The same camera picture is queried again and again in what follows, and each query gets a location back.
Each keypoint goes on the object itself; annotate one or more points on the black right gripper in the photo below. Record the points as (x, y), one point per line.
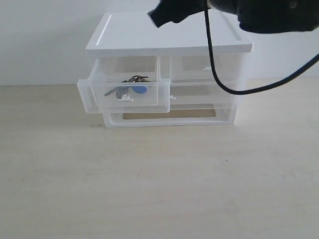
(175, 11)

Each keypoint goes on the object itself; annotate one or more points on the key bunch with blue tag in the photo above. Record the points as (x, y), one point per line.
(133, 83)

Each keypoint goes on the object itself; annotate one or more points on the white plastic drawer cabinet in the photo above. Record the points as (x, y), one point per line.
(128, 34)

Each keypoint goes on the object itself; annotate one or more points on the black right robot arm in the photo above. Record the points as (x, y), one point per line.
(255, 16)

